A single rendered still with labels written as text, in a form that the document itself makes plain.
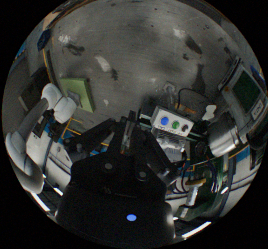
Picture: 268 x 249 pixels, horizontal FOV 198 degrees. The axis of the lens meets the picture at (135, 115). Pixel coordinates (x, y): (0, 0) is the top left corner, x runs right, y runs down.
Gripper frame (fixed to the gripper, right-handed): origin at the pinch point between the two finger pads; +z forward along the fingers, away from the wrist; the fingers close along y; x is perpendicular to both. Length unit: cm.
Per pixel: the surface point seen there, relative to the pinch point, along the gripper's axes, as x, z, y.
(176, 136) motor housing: -10.1, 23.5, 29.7
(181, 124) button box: 0.8, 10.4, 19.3
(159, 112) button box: 2.0, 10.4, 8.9
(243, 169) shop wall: -64, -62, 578
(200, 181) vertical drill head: -28, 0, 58
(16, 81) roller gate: -40, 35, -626
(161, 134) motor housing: -10.8, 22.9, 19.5
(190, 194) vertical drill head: -41, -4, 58
